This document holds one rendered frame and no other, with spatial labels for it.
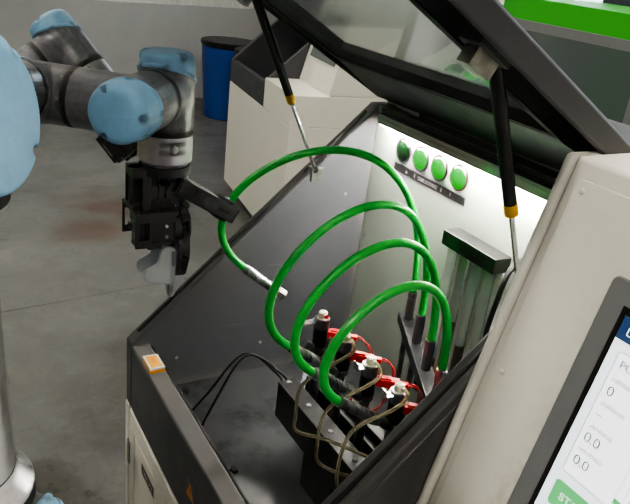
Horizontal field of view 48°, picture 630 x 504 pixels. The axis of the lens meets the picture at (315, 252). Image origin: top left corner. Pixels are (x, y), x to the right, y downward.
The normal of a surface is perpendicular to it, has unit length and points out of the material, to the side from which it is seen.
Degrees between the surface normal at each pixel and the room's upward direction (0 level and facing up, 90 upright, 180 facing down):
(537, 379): 76
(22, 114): 82
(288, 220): 90
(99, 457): 0
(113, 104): 90
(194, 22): 90
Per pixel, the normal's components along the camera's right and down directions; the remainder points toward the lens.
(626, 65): -0.87, 0.11
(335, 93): 0.36, 0.41
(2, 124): 0.98, 0.05
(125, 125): -0.18, 0.37
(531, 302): -0.82, -0.11
